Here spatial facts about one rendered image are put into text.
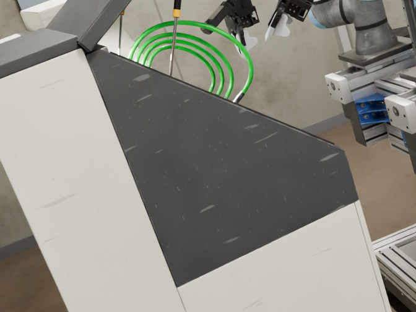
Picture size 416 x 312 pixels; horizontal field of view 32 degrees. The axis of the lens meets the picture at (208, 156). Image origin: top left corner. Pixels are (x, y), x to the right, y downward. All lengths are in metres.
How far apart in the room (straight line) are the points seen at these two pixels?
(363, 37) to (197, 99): 0.94
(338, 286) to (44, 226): 0.87
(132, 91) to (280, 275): 0.67
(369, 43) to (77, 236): 1.30
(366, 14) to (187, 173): 1.02
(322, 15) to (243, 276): 1.08
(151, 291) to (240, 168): 0.40
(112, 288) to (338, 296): 0.67
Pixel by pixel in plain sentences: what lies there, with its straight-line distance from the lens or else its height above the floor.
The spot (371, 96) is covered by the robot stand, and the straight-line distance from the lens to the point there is 2.60.
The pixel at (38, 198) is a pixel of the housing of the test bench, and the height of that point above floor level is 1.17.
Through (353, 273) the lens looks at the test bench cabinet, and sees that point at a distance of 2.16.
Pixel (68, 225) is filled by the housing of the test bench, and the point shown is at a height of 1.08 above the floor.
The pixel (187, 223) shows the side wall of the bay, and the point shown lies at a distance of 1.90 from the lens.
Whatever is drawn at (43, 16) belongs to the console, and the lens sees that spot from 2.45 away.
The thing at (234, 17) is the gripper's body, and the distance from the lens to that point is 2.18.
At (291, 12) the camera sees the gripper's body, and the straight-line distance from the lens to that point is 1.99.
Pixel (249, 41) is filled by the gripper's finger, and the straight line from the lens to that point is 2.21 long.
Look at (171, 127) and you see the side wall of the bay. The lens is 1.83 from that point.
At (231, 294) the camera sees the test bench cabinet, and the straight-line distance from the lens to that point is 2.01.
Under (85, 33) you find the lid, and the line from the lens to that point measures 1.74.
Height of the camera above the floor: 1.65
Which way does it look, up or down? 17 degrees down
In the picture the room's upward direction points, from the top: 19 degrees counter-clockwise
